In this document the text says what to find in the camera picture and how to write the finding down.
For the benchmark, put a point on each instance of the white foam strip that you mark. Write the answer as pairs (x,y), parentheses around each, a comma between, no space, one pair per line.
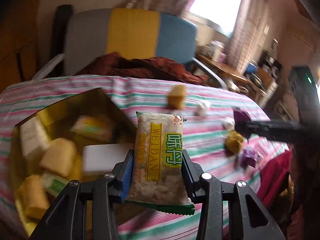
(50,66)

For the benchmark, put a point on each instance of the black rolled mat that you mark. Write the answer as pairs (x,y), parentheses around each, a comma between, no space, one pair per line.
(61,30)

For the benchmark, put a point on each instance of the red cloth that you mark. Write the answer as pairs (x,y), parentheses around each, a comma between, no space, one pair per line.
(272,177)

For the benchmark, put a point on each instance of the yellow block sponge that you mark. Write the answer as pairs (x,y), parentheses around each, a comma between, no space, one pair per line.
(32,195)
(58,155)

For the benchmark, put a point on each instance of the wooden desk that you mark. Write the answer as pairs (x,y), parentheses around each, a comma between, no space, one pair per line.
(262,78)

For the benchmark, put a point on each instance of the gold tin box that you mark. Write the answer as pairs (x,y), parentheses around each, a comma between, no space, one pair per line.
(60,107)

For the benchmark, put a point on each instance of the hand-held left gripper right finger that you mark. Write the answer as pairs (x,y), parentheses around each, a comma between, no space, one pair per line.
(186,172)

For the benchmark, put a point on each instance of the yellow green snack packet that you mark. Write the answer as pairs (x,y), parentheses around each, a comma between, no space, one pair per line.
(155,155)
(55,183)
(91,127)

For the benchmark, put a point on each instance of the yellow wedge sponge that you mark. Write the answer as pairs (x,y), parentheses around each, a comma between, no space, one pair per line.
(177,96)

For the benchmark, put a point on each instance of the pink green striped cloth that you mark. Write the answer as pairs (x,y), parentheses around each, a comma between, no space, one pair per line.
(155,97)

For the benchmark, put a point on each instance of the white wad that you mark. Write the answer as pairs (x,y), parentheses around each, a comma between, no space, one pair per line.
(228,124)
(202,108)

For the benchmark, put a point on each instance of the grey yellow blue armchair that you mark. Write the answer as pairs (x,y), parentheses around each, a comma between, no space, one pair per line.
(132,32)

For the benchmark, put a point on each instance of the window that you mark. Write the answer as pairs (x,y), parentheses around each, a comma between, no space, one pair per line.
(217,2)

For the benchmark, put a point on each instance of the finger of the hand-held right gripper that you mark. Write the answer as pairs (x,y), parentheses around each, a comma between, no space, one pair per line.
(270,128)

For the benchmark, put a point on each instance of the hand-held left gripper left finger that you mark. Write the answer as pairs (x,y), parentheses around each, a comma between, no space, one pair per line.
(126,180)

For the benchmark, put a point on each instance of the small pink box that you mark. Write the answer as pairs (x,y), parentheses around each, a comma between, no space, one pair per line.
(223,57)

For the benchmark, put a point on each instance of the maroon quilted jacket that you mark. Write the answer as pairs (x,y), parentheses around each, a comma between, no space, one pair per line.
(140,66)

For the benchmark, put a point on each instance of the purple plastic wrapper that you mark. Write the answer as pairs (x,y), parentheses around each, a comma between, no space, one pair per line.
(240,116)
(248,156)

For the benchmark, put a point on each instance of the small beige cardboard box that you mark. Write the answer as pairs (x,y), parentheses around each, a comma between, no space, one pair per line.
(32,135)

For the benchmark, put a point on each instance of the person's right forearm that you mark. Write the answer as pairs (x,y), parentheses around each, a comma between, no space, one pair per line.
(300,167)

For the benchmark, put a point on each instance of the wooden side table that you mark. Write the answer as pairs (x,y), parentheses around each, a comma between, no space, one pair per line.
(225,67)

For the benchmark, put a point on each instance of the yellow fuzzy sponge cloth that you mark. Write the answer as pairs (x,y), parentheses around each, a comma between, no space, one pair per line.
(233,142)

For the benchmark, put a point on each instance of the black audio equipment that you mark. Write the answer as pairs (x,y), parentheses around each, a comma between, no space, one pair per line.
(271,60)

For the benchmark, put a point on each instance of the wooden wardrobe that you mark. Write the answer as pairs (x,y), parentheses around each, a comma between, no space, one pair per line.
(17,42)

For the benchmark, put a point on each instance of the white carton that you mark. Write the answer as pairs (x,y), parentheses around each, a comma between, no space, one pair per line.
(216,50)

